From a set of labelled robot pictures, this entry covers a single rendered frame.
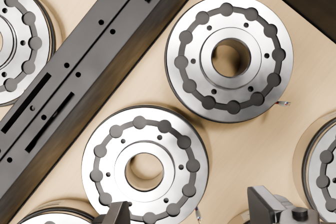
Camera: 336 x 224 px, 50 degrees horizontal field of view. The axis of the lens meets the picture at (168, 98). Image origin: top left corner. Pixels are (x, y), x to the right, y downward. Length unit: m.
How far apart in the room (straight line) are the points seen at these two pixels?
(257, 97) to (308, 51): 0.07
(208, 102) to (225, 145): 0.05
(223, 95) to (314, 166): 0.09
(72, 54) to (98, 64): 0.02
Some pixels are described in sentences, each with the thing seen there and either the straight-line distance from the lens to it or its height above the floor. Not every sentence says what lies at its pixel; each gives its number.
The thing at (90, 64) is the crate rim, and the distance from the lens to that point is 0.22.
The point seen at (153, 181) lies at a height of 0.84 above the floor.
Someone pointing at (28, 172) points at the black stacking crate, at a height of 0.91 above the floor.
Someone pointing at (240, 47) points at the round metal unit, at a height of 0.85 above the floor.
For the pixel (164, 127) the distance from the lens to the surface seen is 0.29.
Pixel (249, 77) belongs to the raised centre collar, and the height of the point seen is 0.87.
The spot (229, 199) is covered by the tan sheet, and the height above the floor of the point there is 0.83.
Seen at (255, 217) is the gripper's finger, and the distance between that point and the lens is 0.16.
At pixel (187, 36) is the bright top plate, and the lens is 0.29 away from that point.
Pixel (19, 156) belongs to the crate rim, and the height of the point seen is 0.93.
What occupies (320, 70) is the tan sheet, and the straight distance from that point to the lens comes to 0.34.
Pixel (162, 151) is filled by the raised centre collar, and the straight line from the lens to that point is 0.28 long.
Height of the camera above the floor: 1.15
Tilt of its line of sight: 89 degrees down
